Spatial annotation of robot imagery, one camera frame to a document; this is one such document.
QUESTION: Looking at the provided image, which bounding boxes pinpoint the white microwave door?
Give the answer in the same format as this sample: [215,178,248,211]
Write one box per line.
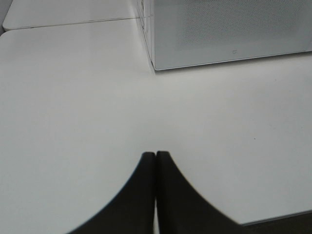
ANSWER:
[144,0,312,70]

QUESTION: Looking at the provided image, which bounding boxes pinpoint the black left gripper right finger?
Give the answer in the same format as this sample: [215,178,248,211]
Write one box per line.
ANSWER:
[156,151,244,234]

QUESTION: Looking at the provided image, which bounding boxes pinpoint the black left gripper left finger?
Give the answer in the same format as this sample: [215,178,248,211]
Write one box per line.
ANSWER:
[70,152,156,234]

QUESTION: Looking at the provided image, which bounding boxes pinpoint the white microwave oven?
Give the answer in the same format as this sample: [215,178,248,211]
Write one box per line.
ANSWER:
[136,0,156,69]

